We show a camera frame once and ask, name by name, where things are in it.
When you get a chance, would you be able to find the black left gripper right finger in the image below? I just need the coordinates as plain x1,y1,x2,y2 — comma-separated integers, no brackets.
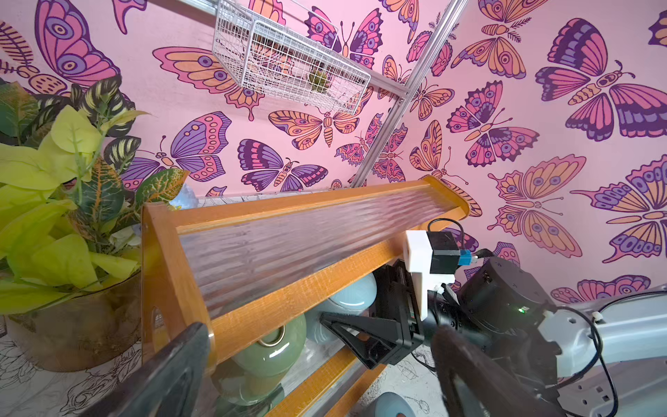
431,326,560,416

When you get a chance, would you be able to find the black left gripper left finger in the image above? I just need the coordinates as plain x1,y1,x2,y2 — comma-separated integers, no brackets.
83,322,209,416

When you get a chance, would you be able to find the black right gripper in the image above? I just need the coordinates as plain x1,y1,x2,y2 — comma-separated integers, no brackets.
320,260,439,370

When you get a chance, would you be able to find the blue canister shelf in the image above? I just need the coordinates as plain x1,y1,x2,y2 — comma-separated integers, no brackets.
305,273,377,344
360,392,416,417

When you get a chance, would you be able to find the green canister shelf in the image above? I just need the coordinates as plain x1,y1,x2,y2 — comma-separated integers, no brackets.
211,314,307,406

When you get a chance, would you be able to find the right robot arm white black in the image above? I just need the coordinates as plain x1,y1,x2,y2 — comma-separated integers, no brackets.
320,257,666,416

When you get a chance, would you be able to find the wooden three-tier shelf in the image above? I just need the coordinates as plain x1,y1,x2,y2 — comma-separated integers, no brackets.
140,174,471,417

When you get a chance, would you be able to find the glass vase with green plant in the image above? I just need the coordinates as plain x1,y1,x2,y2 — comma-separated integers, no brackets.
1,76,188,372

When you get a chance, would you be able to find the small green succulent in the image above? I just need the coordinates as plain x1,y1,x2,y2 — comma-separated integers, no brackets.
307,68,334,94

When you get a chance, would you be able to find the white wire wall basket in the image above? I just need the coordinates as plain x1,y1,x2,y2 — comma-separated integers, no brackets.
212,1,370,114

